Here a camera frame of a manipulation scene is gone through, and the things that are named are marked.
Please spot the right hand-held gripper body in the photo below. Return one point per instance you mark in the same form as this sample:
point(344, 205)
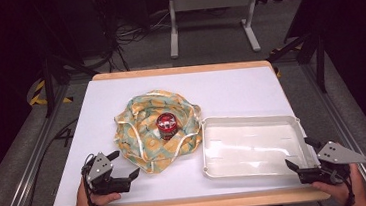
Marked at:
point(339, 156)

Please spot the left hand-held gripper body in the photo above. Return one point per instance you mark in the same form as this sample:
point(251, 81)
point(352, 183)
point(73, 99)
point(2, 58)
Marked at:
point(100, 167)

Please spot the person's right hand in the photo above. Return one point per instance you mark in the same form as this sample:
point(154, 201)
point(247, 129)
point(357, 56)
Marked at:
point(344, 191)

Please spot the person's left hand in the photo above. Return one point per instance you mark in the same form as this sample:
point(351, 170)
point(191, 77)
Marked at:
point(91, 203)

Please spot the yellow green patterned cloth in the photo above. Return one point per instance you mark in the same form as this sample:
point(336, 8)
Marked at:
point(141, 143)

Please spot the white plastic tray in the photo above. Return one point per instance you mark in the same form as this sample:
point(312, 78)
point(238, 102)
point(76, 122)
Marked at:
point(255, 147)

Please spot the red can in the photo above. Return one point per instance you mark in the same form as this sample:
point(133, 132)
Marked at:
point(167, 126)

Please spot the yellow black hazard tape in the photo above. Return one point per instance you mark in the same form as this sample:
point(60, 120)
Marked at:
point(277, 71)
point(38, 94)

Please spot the black metal stand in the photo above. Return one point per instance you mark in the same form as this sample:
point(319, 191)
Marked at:
point(317, 57)
point(48, 81)

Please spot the white table sheet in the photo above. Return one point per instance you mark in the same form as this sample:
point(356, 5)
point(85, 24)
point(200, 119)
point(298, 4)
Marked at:
point(237, 91)

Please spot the white metal stand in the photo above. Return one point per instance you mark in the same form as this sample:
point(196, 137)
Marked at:
point(212, 0)

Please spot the aluminium rail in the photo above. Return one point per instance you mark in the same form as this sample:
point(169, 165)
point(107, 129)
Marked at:
point(347, 125)
point(26, 173)

